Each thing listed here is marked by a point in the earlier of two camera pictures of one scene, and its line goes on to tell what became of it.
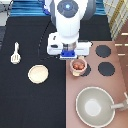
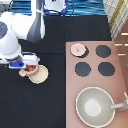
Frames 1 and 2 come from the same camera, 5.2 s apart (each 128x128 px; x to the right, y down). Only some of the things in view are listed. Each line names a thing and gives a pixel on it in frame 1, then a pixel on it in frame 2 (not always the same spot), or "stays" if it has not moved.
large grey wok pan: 96,108 stays
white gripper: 66,51 to 29,58
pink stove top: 102,71 stays
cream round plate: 38,74 stays
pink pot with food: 78,67 to 29,70
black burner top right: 103,51 stays
